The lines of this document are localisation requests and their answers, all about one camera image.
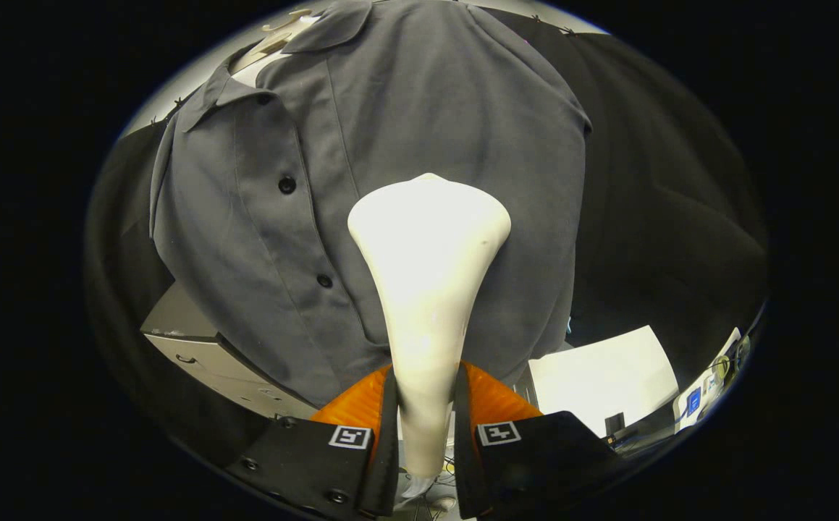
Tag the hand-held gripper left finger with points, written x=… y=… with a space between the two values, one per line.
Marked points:
x=389 y=449

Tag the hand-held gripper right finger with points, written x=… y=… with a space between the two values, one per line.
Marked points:
x=462 y=449

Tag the white garment steamer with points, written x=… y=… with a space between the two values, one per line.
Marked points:
x=426 y=268

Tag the grey button-up shirt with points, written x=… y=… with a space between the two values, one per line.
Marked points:
x=426 y=101

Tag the white flat board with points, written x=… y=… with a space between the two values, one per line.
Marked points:
x=600 y=376

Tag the grey cabinet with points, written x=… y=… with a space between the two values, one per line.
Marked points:
x=202 y=354

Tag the white device with blue label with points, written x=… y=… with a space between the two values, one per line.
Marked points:
x=701 y=394

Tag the white mannequin torso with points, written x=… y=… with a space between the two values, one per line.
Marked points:
x=271 y=47

